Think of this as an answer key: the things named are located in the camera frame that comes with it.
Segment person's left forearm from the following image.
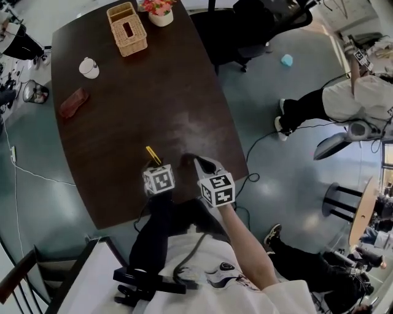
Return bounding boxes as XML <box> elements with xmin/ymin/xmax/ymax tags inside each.
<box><xmin>128</xmin><ymin>193</ymin><xmax>173</xmax><ymax>274</ymax></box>

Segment white cup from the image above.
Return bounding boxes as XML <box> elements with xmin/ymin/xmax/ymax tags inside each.
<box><xmin>78</xmin><ymin>56</ymin><xmax>101</xmax><ymax>80</ymax></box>

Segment reddish brown pouch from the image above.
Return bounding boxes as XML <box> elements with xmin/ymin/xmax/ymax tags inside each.
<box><xmin>58</xmin><ymin>86</ymin><xmax>90</xmax><ymax>120</ymax></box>

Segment black mesh office chair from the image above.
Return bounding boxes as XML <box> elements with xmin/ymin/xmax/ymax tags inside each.
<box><xmin>189</xmin><ymin>0</ymin><xmax>314</xmax><ymax>73</ymax></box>

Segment person's black trousers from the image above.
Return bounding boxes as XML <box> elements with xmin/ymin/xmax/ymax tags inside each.
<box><xmin>165</xmin><ymin>198</ymin><xmax>235</xmax><ymax>243</ymax></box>

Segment person's right forearm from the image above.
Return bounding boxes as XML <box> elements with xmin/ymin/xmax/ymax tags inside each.
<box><xmin>219</xmin><ymin>202</ymin><xmax>279</xmax><ymax>291</ymax></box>

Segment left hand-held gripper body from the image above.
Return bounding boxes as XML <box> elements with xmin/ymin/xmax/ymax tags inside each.
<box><xmin>142</xmin><ymin>161</ymin><xmax>176</xmax><ymax>196</ymax></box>

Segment person's white printed shirt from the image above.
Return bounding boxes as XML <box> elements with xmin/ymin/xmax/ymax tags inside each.
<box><xmin>131</xmin><ymin>228</ymin><xmax>317</xmax><ymax>314</ymax></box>

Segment black chest mount clamp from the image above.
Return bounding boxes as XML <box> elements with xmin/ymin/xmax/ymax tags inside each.
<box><xmin>112</xmin><ymin>266</ymin><xmax>189</xmax><ymax>308</ymax></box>

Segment white pot of pink flowers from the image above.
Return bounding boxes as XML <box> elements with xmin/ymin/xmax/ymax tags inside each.
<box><xmin>136</xmin><ymin>0</ymin><xmax>177</xmax><ymax>28</ymax></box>

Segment dark brown table white legs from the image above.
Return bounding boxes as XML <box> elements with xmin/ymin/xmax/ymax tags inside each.
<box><xmin>50</xmin><ymin>0</ymin><xmax>250</xmax><ymax>231</ymax></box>

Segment black cable on shirt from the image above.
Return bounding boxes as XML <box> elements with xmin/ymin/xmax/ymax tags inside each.
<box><xmin>173</xmin><ymin>232</ymin><xmax>207</xmax><ymax>286</ymax></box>

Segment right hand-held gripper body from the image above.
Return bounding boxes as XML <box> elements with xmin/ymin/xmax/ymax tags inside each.
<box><xmin>197</xmin><ymin>171</ymin><xmax>236</xmax><ymax>208</ymax></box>

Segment black round table base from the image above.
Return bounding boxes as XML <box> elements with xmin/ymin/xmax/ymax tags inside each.
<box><xmin>322</xmin><ymin>182</ymin><xmax>364</xmax><ymax>222</ymax></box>

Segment wire waste bin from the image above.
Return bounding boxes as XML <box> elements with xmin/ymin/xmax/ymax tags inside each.
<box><xmin>23</xmin><ymin>79</ymin><xmax>50</xmax><ymax>105</ymax></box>

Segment white floor cable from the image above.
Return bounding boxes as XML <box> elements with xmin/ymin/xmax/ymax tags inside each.
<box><xmin>0</xmin><ymin>119</ymin><xmax>77</xmax><ymax>262</ymax></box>

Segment white desk with black edge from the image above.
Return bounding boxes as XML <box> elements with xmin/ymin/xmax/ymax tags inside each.
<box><xmin>45</xmin><ymin>235</ymin><xmax>124</xmax><ymax>314</ymax></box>

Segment small yellow object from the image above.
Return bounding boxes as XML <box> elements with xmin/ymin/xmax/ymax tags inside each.
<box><xmin>145</xmin><ymin>145</ymin><xmax>163</xmax><ymax>167</ymax></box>

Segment wicker tissue box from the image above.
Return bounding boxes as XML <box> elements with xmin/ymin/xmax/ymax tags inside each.
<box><xmin>106</xmin><ymin>1</ymin><xmax>149</xmax><ymax>58</ymax></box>

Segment black floor cable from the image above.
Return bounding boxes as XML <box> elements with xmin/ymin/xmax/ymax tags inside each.
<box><xmin>233</xmin><ymin>121</ymin><xmax>351</xmax><ymax>215</ymax></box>

